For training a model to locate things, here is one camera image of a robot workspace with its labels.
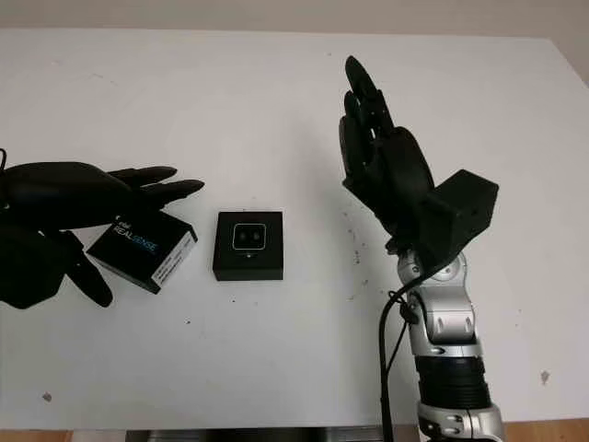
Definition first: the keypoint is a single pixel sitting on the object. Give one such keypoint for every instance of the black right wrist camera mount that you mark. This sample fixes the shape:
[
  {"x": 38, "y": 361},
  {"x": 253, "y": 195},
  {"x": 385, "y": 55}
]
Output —
[{"x": 465, "y": 207}]

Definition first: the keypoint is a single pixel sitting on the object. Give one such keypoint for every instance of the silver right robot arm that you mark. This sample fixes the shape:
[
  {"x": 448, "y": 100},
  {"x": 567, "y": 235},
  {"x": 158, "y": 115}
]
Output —
[{"x": 446, "y": 331}]

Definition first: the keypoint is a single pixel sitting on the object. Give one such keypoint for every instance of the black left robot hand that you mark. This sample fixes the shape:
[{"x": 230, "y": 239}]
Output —
[{"x": 69, "y": 193}]

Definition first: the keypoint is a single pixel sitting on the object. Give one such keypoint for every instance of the black box lid with label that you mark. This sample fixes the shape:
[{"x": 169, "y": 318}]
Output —
[{"x": 138, "y": 248}]

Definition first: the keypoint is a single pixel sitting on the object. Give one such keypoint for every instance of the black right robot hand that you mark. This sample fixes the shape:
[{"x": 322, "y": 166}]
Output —
[{"x": 391, "y": 175}]

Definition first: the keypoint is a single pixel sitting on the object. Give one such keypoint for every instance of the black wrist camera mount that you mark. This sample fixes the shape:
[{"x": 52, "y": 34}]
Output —
[
  {"x": 23, "y": 267},
  {"x": 465, "y": 207}
]

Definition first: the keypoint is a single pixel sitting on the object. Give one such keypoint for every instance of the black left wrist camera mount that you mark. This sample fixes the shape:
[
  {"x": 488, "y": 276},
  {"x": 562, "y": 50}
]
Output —
[{"x": 23, "y": 267}]

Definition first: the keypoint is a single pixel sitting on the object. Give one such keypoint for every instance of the black camera box base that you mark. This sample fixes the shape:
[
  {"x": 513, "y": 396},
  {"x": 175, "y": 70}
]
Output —
[{"x": 248, "y": 267}]

